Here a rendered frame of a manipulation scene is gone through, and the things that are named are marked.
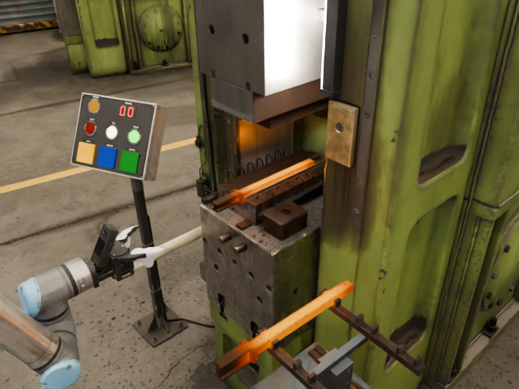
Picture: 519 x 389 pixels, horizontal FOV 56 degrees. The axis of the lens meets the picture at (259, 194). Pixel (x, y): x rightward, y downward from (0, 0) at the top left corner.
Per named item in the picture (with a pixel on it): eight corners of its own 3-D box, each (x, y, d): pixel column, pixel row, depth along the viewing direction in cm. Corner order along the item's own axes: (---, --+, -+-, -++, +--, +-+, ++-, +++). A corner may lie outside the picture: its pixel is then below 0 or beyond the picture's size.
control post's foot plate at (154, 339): (153, 350, 230) (150, 336, 225) (130, 324, 244) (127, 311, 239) (191, 326, 242) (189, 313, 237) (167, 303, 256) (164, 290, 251)
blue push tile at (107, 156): (113, 169, 179) (116, 149, 178) (97, 165, 181) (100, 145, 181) (116, 169, 181) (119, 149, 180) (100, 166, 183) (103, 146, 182)
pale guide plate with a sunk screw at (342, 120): (348, 167, 133) (354, 109, 124) (324, 157, 139) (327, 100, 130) (354, 165, 134) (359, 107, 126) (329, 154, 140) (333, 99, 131)
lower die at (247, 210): (256, 225, 157) (255, 203, 153) (218, 201, 170) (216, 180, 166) (340, 181, 181) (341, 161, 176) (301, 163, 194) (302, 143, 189)
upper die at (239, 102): (253, 123, 139) (252, 92, 134) (211, 106, 152) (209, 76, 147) (347, 89, 162) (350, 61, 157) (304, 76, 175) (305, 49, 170)
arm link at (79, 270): (59, 258, 127) (75, 275, 121) (77, 250, 130) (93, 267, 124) (66, 283, 132) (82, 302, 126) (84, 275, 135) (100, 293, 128)
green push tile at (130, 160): (135, 173, 175) (139, 153, 175) (118, 170, 178) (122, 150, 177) (138, 174, 177) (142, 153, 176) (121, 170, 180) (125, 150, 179)
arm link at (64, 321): (43, 364, 125) (31, 330, 119) (41, 333, 134) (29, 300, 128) (81, 352, 128) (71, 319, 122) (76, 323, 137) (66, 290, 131)
